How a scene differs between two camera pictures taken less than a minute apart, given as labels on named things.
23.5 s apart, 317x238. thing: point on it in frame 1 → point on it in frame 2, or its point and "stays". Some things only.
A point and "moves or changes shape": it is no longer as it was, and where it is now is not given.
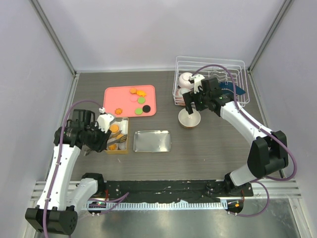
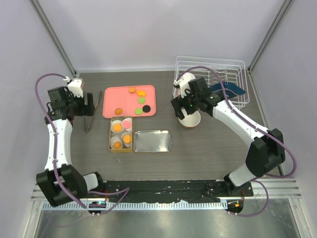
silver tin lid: (152, 141) stays
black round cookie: (146, 108) stays
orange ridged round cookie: (119, 137) → (127, 139)
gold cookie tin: (118, 142) moves or changes shape
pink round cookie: (133, 98) → (126, 124)
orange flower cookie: (112, 147) → (117, 145)
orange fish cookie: (141, 92) stays
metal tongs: (120, 139) → (86, 129)
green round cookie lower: (138, 111) stays
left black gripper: (102, 144) → (88, 109)
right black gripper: (190, 97) → (177, 103)
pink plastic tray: (137, 100) stays
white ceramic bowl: (189, 120) stays
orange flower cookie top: (132, 90) stays
